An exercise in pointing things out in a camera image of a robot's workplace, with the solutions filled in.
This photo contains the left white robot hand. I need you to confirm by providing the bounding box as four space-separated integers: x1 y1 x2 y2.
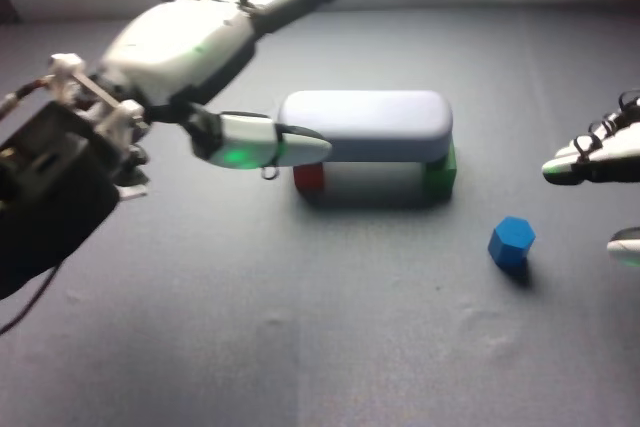
99 0 350 182

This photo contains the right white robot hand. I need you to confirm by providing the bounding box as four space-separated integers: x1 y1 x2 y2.
541 89 640 271

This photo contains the blue hexagonal block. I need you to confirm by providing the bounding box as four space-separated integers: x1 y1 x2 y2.
487 215 538 266

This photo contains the green block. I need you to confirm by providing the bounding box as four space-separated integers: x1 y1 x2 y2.
424 141 458 201

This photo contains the red block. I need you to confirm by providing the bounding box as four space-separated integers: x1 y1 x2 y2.
293 163 328 194

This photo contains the lavender rounded box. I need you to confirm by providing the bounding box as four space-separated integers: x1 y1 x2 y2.
277 90 454 166

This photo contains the grey table cloth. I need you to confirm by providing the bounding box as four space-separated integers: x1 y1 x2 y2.
0 8 640 427

